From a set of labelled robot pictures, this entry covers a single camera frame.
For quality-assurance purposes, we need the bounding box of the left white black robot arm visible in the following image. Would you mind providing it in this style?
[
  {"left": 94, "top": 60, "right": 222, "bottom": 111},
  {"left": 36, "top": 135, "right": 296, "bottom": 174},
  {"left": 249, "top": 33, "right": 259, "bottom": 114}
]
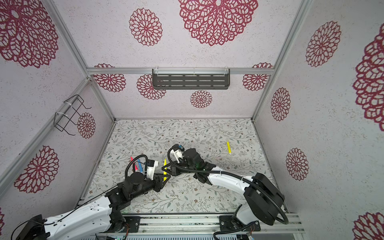
[{"left": 16, "top": 172, "right": 170, "bottom": 240}]

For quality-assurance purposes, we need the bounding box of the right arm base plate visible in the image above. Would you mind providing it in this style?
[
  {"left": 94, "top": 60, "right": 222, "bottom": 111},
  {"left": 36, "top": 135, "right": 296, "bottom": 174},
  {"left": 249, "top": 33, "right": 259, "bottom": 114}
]
[{"left": 219, "top": 215, "right": 261, "bottom": 232}]

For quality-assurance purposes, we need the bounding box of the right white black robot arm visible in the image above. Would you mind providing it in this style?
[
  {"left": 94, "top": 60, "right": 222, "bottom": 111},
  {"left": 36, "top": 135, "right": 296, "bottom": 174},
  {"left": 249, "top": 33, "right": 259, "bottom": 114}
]
[{"left": 162, "top": 145, "right": 289, "bottom": 226}]

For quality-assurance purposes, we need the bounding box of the yellow highlighter pen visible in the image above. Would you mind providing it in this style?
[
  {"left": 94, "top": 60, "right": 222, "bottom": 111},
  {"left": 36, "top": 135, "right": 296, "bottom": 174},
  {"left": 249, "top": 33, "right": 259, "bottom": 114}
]
[
  {"left": 227, "top": 141, "right": 232, "bottom": 154},
  {"left": 162, "top": 159, "right": 167, "bottom": 182}
]

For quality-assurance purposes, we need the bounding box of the black wire wall basket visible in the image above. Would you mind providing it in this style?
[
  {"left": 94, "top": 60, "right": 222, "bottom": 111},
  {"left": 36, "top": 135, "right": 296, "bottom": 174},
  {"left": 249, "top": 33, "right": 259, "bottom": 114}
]
[{"left": 53, "top": 94, "right": 91, "bottom": 136}]

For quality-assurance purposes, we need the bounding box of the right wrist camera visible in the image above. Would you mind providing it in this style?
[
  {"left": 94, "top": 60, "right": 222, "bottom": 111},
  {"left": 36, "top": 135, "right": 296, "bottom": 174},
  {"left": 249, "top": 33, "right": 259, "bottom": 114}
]
[{"left": 171, "top": 144, "right": 185, "bottom": 164}]

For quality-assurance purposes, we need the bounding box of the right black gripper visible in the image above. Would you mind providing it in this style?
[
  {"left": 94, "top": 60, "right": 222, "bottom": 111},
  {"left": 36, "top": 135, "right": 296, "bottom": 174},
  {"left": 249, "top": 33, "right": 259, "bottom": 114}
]
[{"left": 162, "top": 160, "right": 198, "bottom": 178}]

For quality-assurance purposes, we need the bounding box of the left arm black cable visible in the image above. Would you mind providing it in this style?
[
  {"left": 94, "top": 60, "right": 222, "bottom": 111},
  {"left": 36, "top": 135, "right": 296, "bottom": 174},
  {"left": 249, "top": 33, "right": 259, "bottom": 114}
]
[{"left": 124, "top": 154, "right": 149, "bottom": 181}]

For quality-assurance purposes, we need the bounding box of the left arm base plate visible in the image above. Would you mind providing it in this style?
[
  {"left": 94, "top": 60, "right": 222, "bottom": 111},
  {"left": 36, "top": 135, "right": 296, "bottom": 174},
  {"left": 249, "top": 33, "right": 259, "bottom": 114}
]
[{"left": 118, "top": 216, "right": 141, "bottom": 233}]

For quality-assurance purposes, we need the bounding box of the pink highlighter pen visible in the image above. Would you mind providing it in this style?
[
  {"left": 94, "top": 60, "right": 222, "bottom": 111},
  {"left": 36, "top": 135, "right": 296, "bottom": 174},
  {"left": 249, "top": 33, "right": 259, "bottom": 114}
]
[{"left": 133, "top": 162, "right": 139, "bottom": 172}]

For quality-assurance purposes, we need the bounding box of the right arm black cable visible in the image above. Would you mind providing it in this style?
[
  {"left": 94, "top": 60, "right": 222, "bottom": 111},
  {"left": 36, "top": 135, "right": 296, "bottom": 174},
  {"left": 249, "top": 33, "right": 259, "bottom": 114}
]
[{"left": 167, "top": 144, "right": 289, "bottom": 226}]

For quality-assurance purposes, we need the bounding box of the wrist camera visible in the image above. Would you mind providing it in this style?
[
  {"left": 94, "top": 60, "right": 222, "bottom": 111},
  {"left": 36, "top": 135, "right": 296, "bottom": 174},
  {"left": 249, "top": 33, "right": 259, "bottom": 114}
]
[
  {"left": 145, "top": 160, "right": 159, "bottom": 180},
  {"left": 171, "top": 144, "right": 185, "bottom": 164}
]

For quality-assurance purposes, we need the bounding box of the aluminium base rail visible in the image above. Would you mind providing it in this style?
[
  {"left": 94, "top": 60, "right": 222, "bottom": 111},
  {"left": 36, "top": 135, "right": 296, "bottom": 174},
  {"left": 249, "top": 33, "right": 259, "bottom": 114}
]
[{"left": 123, "top": 213, "right": 306, "bottom": 237}]

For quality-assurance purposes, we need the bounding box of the dark metal wall shelf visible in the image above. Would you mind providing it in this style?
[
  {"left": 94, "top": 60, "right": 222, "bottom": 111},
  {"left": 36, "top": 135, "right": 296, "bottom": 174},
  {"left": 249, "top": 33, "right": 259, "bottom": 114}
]
[{"left": 152, "top": 69, "right": 231, "bottom": 90}]

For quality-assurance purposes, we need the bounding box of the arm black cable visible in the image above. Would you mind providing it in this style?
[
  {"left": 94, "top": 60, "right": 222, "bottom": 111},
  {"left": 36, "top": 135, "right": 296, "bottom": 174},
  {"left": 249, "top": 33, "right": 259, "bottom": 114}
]
[
  {"left": 124, "top": 154, "right": 149, "bottom": 181},
  {"left": 167, "top": 144, "right": 289, "bottom": 226}
]

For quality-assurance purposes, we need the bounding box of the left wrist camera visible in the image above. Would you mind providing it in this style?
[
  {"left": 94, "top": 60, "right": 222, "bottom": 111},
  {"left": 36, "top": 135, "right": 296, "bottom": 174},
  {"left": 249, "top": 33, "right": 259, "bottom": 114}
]
[{"left": 145, "top": 160, "right": 159, "bottom": 180}]

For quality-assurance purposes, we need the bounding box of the blue highlighter pen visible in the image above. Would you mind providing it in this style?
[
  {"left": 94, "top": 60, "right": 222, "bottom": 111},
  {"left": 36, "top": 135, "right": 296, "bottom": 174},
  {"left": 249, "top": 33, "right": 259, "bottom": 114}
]
[{"left": 137, "top": 160, "right": 144, "bottom": 173}]

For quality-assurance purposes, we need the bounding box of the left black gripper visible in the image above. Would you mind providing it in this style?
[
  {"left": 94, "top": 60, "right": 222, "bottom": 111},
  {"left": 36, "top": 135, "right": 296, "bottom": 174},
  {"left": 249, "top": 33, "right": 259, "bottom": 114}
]
[{"left": 131, "top": 173, "right": 171, "bottom": 201}]

